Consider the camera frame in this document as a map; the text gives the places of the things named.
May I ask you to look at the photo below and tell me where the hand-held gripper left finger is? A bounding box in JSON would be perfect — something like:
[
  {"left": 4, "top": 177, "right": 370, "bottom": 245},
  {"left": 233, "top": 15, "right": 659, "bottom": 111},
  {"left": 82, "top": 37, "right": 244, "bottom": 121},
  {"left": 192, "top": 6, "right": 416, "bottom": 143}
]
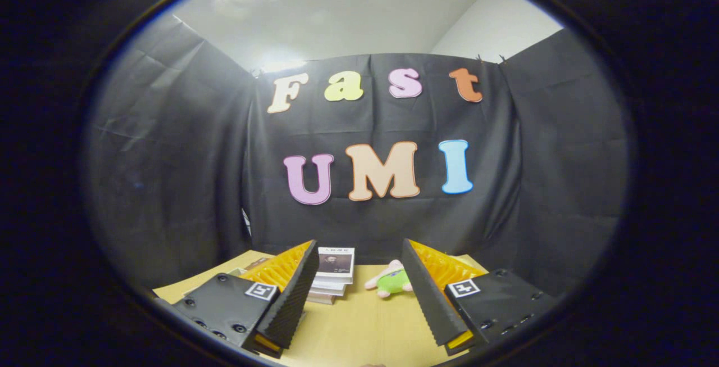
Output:
[{"left": 171, "top": 239, "right": 320, "bottom": 359}]

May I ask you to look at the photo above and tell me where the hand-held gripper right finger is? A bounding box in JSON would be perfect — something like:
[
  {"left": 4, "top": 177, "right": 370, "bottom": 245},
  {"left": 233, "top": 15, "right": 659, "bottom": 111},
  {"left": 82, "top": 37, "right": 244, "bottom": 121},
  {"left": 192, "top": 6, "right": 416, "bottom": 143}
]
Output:
[{"left": 401, "top": 238, "right": 558, "bottom": 356}]

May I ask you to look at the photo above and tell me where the pink and green plush toy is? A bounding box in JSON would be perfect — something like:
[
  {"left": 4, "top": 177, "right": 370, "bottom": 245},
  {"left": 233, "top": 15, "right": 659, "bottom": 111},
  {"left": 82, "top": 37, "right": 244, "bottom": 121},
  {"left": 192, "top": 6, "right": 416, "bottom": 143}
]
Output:
[{"left": 365, "top": 260, "right": 413, "bottom": 299}]

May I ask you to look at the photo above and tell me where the white paperback book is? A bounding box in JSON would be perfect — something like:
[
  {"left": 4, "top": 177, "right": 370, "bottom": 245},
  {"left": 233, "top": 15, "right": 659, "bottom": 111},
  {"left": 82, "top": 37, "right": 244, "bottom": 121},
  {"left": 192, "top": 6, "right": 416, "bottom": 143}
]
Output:
[{"left": 309, "top": 280, "right": 350, "bottom": 296}]

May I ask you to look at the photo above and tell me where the white book with portrait cover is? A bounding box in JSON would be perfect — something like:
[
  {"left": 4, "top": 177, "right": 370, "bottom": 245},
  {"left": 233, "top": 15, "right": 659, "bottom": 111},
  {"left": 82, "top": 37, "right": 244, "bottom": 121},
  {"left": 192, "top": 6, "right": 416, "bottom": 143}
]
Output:
[{"left": 315, "top": 247, "right": 356, "bottom": 284}]

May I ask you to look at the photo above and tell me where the black backdrop cloth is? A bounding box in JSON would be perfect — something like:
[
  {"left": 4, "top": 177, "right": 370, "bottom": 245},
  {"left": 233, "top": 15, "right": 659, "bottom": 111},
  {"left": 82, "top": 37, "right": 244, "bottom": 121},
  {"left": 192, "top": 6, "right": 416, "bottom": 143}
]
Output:
[{"left": 84, "top": 14, "right": 630, "bottom": 298}]

